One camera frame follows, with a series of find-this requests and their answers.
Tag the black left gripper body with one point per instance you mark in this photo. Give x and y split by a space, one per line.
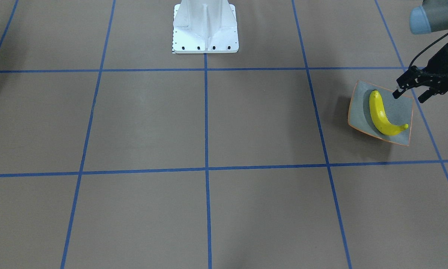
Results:
441 62

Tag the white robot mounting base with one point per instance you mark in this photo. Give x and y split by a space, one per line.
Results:
205 26

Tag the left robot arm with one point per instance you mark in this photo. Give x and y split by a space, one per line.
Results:
431 16

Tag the grey square plate orange rim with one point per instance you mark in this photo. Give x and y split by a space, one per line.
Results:
398 111

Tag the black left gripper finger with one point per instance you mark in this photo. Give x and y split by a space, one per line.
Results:
431 91
412 78

